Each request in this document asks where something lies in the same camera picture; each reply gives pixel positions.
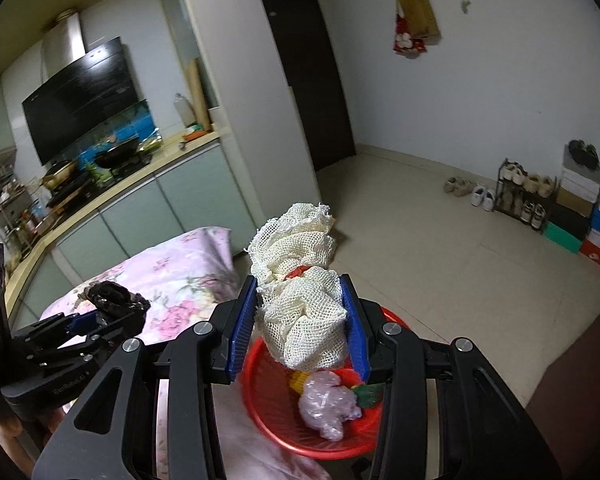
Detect white foam mesh net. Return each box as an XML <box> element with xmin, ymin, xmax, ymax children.
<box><xmin>247</xmin><ymin>203</ymin><xmax>348</xmax><ymax>373</ymax></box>

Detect green yellow scrubber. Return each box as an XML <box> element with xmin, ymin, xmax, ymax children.
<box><xmin>351</xmin><ymin>384</ymin><xmax>385</xmax><ymax>410</ymax></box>

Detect clear plastic bag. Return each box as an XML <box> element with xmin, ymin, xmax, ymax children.
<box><xmin>298</xmin><ymin>370</ymin><xmax>362</xmax><ymax>442</ymax></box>

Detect kitchen counter cabinets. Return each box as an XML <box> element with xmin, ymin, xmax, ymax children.
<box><xmin>5</xmin><ymin>132</ymin><xmax>256</xmax><ymax>326</ymax></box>

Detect left hand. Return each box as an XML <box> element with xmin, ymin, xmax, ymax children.
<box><xmin>0</xmin><ymin>408</ymin><xmax>66</xmax><ymax>479</ymax></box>

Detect pink floral tablecloth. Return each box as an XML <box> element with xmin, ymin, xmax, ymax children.
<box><xmin>41</xmin><ymin>226</ymin><xmax>329</xmax><ymax>479</ymax></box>

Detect red plastic mesh basket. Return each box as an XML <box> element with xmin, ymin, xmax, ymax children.
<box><xmin>242</xmin><ymin>297</ymin><xmax>426</xmax><ymax>460</ymax></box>

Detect metal spice rack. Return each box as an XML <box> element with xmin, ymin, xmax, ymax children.
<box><xmin>0</xmin><ymin>165</ymin><xmax>47</xmax><ymax>260</ymax></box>

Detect beige slippers pair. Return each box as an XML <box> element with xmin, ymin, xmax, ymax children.
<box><xmin>443</xmin><ymin>177</ymin><xmax>475</xmax><ymax>197</ymax></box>

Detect white shoes pair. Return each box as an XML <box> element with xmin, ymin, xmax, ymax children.
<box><xmin>470</xmin><ymin>184</ymin><xmax>496</xmax><ymax>211</ymax></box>

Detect brass pot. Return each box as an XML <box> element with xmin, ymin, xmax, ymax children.
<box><xmin>41</xmin><ymin>159</ymin><xmax>79</xmax><ymax>193</ymax></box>

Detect black shoe rack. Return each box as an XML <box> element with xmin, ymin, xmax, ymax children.
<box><xmin>494</xmin><ymin>158</ymin><xmax>558</xmax><ymax>233</ymax></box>

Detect black wok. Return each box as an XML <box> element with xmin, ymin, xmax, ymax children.
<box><xmin>94</xmin><ymin>136</ymin><xmax>140</xmax><ymax>170</ymax></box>

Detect white plastic jug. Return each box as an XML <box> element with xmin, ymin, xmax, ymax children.
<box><xmin>173</xmin><ymin>93</ymin><xmax>197</xmax><ymax>128</ymax></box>

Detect wooden cutting board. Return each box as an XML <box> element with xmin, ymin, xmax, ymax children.
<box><xmin>186</xmin><ymin>58</ymin><xmax>212</xmax><ymax>131</ymax></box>

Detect stacked shoe boxes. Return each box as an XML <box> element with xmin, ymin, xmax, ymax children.
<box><xmin>544</xmin><ymin>140</ymin><xmax>600</xmax><ymax>266</ymax></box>

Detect black range hood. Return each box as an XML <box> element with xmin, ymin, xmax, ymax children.
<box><xmin>22</xmin><ymin>37</ymin><xmax>140</xmax><ymax>165</ymax></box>

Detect red hanging bag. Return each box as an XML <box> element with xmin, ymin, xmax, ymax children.
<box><xmin>393</xmin><ymin>0</ymin><xmax>426</xmax><ymax>58</ymax></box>

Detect brown paper bag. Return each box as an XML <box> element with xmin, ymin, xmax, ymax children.
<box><xmin>399</xmin><ymin>0</ymin><xmax>441</xmax><ymax>41</ymax></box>

